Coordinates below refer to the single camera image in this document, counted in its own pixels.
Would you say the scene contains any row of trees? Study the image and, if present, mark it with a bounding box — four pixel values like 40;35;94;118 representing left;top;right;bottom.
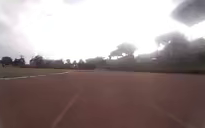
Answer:
0;54;108;71

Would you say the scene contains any grass field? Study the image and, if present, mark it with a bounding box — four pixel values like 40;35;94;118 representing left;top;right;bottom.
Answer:
0;63;70;80

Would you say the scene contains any red running track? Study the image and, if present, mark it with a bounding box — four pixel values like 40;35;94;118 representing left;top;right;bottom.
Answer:
0;69;205;128

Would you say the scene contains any pale kerb strip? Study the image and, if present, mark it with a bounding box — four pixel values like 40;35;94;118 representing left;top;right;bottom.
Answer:
0;70;70;82

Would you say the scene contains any large broad-crowned tree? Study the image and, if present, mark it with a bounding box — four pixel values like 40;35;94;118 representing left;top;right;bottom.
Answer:
108;42;138;62

